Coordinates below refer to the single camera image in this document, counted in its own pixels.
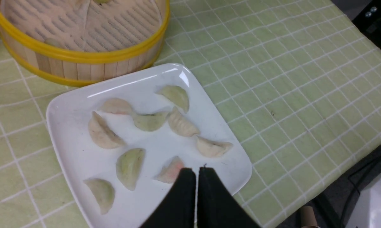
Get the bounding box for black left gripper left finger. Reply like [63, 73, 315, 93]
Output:
[141, 168, 196, 228]

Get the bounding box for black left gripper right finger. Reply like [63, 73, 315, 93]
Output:
[197, 167, 260, 228]

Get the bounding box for pink dumpling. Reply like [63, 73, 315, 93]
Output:
[99, 97, 134, 115]

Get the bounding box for pink dumpling plate front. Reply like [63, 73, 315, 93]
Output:
[154, 156, 184, 184]

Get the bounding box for pale dumpling plate bottom right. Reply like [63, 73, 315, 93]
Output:
[196, 136, 233, 158]

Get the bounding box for green dumpling plate bottom left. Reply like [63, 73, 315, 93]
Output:
[116, 148, 145, 191]

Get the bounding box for green dumpling plate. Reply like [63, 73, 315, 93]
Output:
[156, 85, 190, 113]
[131, 111, 169, 132]
[116, 148, 145, 191]

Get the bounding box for pale green dumpling plate corner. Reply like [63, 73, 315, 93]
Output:
[83, 178, 115, 215]

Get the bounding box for white square plate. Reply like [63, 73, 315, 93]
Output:
[47, 63, 252, 228]

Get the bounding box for pale pleated dumpling plate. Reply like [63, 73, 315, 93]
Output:
[168, 106, 201, 137]

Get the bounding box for green dumpling plate centre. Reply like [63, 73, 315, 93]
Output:
[131, 111, 169, 132]

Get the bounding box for pale dumpling plate left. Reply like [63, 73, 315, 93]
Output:
[88, 111, 126, 149]

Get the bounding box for green dumpling plate right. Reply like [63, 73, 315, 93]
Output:
[156, 85, 190, 113]

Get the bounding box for green checked tablecloth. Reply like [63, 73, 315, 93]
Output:
[0, 0, 381, 228]

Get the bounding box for bamboo steamer basket yellow rim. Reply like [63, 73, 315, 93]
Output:
[0, 0, 170, 87]

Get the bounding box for white steamer liner mesh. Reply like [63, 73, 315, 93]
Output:
[0, 0, 167, 53]

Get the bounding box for green dumpling steamer top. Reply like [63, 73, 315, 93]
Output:
[94, 0, 110, 5]

